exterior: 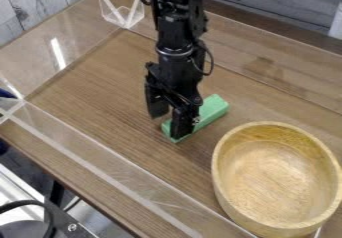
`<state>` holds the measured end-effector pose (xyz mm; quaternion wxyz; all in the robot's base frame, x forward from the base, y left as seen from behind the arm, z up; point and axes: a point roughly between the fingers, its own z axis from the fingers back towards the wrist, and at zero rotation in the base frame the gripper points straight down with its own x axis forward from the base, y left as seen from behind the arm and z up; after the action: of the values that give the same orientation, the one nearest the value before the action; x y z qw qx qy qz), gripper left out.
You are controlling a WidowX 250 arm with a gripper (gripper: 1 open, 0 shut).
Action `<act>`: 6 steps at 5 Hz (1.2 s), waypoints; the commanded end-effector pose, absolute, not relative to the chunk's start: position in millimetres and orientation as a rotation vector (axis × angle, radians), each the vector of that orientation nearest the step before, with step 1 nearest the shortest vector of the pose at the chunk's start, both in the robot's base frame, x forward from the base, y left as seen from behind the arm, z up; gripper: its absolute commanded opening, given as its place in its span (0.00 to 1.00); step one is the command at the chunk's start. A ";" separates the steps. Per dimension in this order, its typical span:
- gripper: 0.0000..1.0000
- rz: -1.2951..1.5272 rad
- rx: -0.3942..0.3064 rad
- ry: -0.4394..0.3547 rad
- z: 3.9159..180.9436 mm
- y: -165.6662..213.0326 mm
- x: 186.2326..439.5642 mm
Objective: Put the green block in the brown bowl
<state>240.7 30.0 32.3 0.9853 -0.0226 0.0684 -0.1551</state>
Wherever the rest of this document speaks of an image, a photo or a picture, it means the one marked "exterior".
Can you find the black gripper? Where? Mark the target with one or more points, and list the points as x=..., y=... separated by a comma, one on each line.
x=172, y=87

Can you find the black metal clamp plate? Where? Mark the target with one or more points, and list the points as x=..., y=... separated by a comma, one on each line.
x=68, y=227

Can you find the brown wooden bowl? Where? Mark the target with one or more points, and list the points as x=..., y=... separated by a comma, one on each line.
x=277, y=179

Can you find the clear acrylic corner bracket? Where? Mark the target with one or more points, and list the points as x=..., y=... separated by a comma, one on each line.
x=122, y=16

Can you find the black table leg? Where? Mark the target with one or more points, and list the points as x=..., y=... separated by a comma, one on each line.
x=57, y=194

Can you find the green rectangular block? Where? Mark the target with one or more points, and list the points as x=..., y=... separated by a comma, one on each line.
x=214, y=108

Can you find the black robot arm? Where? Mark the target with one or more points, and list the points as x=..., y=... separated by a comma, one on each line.
x=181, y=23

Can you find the clear acrylic front wall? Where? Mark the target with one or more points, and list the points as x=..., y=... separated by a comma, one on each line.
x=146, y=195

